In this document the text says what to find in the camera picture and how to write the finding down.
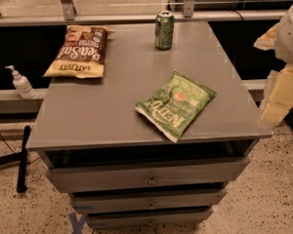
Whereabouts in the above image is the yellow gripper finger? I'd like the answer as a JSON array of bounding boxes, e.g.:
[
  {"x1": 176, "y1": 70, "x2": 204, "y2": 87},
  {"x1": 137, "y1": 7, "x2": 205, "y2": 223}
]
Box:
[
  {"x1": 254, "y1": 23, "x2": 279, "y2": 51},
  {"x1": 259, "y1": 63, "x2": 293, "y2": 125}
]

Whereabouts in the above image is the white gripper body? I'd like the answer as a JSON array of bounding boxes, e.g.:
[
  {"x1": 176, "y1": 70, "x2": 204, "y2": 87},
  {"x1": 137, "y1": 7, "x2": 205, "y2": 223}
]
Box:
[{"x1": 275, "y1": 5, "x2": 293, "y2": 63}]

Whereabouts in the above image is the green jalapeno chip bag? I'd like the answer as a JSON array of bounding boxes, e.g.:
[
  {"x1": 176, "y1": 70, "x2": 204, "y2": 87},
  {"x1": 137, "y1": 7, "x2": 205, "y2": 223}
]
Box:
[{"x1": 135, "y1": 71, "x2": 217, "y2": 142}]

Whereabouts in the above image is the green soda can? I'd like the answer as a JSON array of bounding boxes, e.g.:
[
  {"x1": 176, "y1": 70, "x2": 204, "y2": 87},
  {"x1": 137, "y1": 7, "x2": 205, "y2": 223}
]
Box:
[{"x1": 155, "y1": 11, "x2": 175, "y2": 50}]

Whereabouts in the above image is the brown sea salt chip bag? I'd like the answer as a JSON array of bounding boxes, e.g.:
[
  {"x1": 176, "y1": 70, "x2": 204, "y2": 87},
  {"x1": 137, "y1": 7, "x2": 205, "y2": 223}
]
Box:
[{"x1": 44, "y1": 25, "x2": 114, "y2": 78}]

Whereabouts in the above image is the middle grey drawer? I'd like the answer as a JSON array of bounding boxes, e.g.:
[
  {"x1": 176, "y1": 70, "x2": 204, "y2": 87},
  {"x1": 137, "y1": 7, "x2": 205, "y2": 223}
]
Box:
[{"x1": 70, "y1": 189, "x2": 227, "y2": 214}]

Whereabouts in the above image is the grey drawer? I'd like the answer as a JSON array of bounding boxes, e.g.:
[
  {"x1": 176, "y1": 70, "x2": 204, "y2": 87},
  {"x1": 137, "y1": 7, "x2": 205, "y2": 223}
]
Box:
[
  {"x1": 86, "y1": 207, "x2": 212, "y2": 229},
  {"x1": 70, "y1": 189, "x2": 227, "y2": 214},
  {"x1": 46, "y1": 156, "x2": 250, "y2": 193}
]

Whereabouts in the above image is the bottom grey drawer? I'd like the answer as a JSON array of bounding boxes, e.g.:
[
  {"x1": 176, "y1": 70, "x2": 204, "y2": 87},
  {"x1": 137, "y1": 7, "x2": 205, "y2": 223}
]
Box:
[{"x1": 86, "y1": 207, "x2": 212, "y2": 229}]

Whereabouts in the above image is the grey drawer cabinet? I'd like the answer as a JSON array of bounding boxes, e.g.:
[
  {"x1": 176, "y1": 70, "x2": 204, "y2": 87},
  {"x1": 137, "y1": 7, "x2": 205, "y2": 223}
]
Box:
[{"x1": 27, "y1": 22, "x2": 270, "y2": 229}]

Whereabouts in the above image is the top grey drawer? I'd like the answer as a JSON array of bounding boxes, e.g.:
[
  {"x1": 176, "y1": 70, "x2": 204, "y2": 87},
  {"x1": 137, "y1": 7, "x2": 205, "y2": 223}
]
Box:
[{"x1": 46, "y1": 156, "x2": 250, "y2": 193}]

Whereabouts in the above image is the white pump bottle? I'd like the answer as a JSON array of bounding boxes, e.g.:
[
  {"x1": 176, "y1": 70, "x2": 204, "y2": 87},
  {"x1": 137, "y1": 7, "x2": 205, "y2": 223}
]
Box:
[{"x1": 6, "y1": 65, "x2": 35, "y2": 99}]

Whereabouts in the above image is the black stand leg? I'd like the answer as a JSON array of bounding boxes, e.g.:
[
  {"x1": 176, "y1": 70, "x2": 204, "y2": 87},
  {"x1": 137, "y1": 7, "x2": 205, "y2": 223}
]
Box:
[{"x1": 0, "y1": 126, "x2": 30, "y2": 193}]

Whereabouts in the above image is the metal railing frame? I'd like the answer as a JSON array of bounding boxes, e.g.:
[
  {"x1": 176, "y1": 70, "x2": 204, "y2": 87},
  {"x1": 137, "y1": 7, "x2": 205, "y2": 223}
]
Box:
[{"x1": 0, "y1": 0, "x2": 293, "y2": 26}]

